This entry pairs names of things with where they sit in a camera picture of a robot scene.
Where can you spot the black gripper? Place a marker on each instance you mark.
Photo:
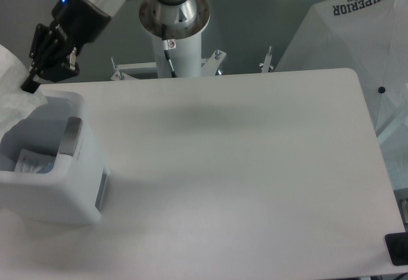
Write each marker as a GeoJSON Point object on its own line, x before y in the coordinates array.
{"type": "Point", "coordinates": [75, 23]}

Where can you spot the white plastic bag green stripe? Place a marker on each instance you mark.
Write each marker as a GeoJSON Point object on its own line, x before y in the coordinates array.
{"type": "Point", "coordinates": [16, 104]}

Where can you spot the clear plastic water bottle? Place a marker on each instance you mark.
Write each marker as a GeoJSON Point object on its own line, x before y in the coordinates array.
{"type": "Point", "coordinates": [46, 168]}

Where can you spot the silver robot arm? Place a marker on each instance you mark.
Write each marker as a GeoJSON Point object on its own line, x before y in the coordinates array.
{"type": "Point", "coordinates": [183, 25]}

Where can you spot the white paper in trash can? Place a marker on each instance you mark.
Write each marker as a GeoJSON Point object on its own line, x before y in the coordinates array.
{"type": "Point", "coordinates": [31, 162]}

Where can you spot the white plastic trash can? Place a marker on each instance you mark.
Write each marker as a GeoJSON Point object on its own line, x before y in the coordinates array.
{"type": "Point", "coordinates": [73, 191]}

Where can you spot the white umbrella with Superior print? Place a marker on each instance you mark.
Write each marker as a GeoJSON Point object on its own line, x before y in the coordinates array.
{"type": "Point", "coordinates": [367, 36]}

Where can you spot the black device at table edge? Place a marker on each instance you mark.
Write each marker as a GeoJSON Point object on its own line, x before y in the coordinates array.
{"type": "Point", "coordinates": [397, 248]}

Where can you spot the white metal frame with bolts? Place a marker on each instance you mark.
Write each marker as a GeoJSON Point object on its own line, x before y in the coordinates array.
{"type": "Point", "coordinates": [209, 66]}

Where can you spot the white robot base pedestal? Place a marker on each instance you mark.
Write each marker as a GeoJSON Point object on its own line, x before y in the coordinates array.
{"type": "Point", "coordinates": [185, 57]}

